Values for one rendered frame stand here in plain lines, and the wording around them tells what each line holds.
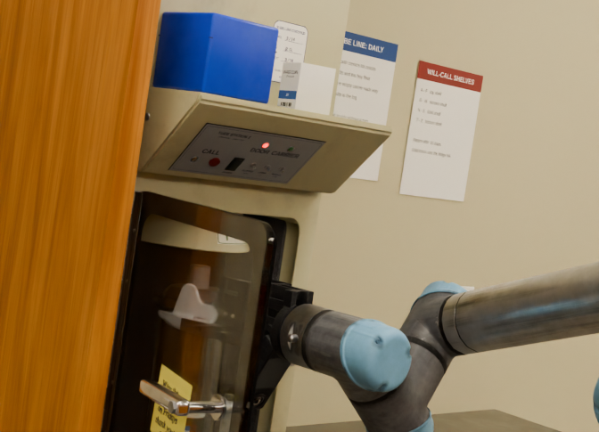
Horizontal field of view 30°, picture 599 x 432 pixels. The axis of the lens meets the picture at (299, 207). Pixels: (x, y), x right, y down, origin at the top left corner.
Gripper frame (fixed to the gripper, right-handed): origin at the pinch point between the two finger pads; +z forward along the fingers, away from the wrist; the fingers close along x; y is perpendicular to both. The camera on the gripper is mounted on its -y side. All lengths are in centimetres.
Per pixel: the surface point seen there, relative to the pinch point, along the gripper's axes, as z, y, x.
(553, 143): 37, 35, -128
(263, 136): -15.4, 25.1, 5.8
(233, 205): -6.3, 16.0, 1.4
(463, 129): 37, 34, -95
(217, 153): -12.5, 22.4, 10.0
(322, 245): 37, 7, -58
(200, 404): -33.3, -2.1, 24.8
